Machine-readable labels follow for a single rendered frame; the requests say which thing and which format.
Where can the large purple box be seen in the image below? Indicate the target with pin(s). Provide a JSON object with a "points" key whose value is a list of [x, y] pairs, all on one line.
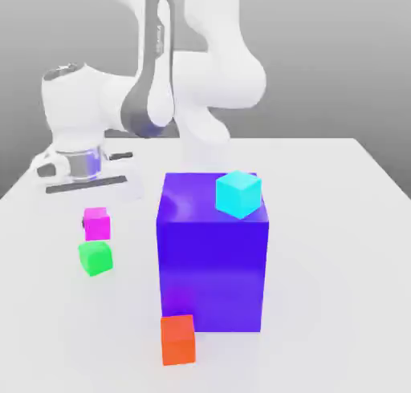
{"points": [[212, 271]]}

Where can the small cyan cube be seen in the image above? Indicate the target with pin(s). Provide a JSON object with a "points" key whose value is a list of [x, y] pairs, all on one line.
{"points": [[238, 194]]}

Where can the small green cube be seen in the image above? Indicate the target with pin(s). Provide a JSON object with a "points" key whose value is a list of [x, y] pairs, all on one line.
{"points": [[95, 259]]}

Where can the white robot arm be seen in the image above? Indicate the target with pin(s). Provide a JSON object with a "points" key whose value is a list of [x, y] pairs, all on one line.
{"points": [[221, 78]]}

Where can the small orange cube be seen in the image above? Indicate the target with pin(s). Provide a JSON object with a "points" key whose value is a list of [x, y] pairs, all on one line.
{"points": [[178, 341]]}

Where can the small magenta cube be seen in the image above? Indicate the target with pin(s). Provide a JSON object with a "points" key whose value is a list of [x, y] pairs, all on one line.
{"points": [[97, 226]]}

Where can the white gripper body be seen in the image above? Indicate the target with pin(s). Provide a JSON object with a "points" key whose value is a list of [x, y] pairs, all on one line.
{"points": [[86, 185]]}

